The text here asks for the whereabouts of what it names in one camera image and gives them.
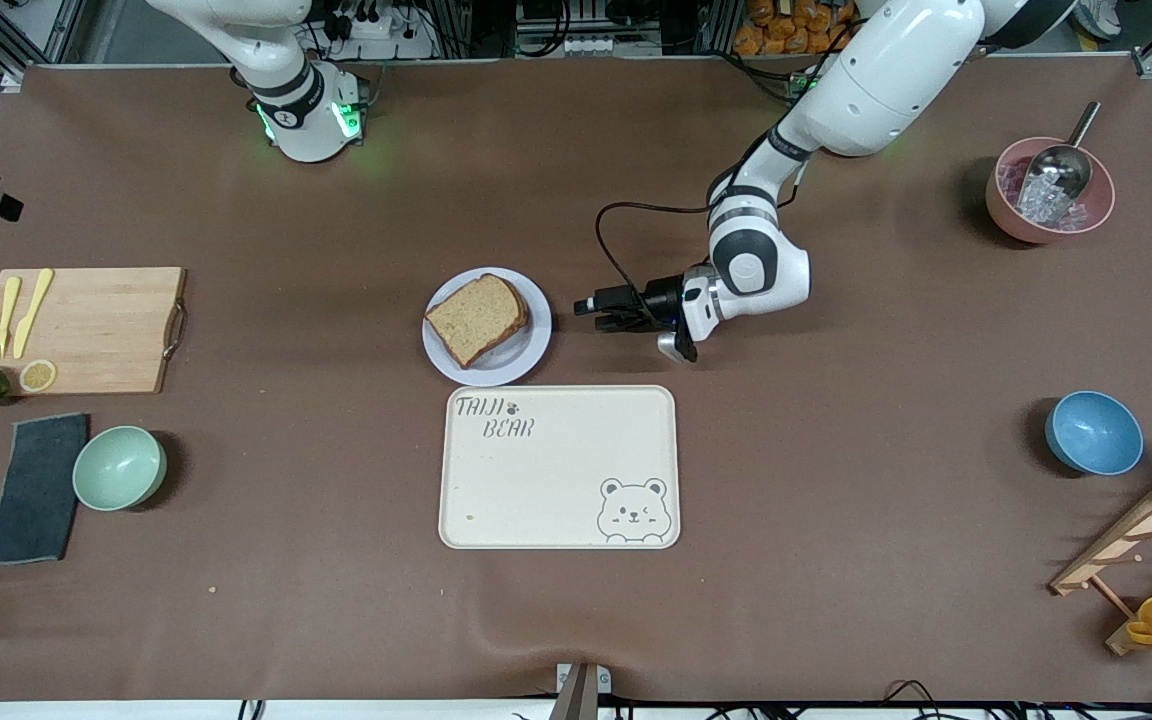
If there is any lavender round plate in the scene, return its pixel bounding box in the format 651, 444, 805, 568
422, 267, 553, 388

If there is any brown toast bread slice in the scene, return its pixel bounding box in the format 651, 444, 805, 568
424, 273, 530, 370

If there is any yellow plastic fork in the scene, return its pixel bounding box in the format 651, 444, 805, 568
0, 276, 23, 361

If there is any yellow plastic knife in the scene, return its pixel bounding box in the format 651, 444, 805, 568
13, 268, 55, 361

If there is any wooden cutting board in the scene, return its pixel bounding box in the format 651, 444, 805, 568
0, 266, 188, 396

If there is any cream bear print tray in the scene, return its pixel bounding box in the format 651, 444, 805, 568
438, 385, 682, 551

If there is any white power strip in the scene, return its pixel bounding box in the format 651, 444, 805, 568
534, 35, 629, 58
334, 8, 409, 41

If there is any orange bread roll pile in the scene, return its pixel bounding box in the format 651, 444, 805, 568
733, 0, 842, 56

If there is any dark grey cloth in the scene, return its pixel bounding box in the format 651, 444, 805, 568
0, 413, 90, 567

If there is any light green bowl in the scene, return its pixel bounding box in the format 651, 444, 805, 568
72, 426, 168, 513

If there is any pink bowl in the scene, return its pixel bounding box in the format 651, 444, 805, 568
985, 137, 1117, 245

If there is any clear ice cube pile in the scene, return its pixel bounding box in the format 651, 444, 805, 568
1014, 172, 1087, 226

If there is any metal scoop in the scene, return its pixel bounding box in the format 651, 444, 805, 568
1019, 100, 1103, 206

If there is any blue bowl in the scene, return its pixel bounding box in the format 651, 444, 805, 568
1044, 390, 1145, 477

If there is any wooden rack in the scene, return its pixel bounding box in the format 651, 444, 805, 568
1049, 460, 1152, 658

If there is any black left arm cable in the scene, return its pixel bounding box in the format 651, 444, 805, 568
594, 202, 727, 326

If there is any metal camera bracket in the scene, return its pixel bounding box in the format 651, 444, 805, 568
548, 662, 613, 720

